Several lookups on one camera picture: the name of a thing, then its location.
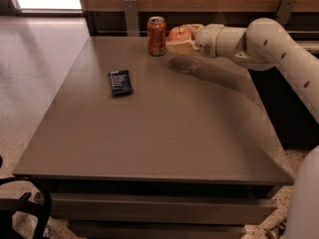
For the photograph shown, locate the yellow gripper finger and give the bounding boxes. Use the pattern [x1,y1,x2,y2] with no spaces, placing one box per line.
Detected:
[165,40,196,55]
[183,24,203,36]

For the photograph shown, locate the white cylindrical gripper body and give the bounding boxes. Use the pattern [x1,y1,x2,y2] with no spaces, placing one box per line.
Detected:
[195,24,224,58]

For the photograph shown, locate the red apple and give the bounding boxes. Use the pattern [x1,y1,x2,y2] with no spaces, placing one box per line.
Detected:
[167,26,191,41]

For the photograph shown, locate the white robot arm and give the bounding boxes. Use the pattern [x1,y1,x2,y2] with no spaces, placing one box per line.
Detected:
[165,18,319,239]

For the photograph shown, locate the orange soda can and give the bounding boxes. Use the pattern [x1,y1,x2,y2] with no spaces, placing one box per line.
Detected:
[148,16,166,56]

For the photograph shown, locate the dark blue snack packet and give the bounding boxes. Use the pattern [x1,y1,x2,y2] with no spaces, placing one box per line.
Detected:
[109,70,134,97]

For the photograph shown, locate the grey drawer cabinet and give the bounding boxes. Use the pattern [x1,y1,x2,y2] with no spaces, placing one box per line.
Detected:
[14,37,293,239]

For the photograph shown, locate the striped tool on floor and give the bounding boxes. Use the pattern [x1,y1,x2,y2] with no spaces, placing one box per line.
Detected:
[266,219,287,239]

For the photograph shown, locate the black chair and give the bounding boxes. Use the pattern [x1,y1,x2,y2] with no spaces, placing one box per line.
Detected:
[0,177,51,239]

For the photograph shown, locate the left metal wall bracket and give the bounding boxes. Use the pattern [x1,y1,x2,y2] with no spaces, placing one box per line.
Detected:
[124,0,140,37]

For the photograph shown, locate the metal wall bracket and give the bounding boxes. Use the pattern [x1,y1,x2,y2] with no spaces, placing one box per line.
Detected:
[275,0,297,26]
[124,0,140,37]

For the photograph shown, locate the right metal wall bracket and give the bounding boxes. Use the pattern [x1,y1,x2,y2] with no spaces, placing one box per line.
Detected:
[275,0,297,26]

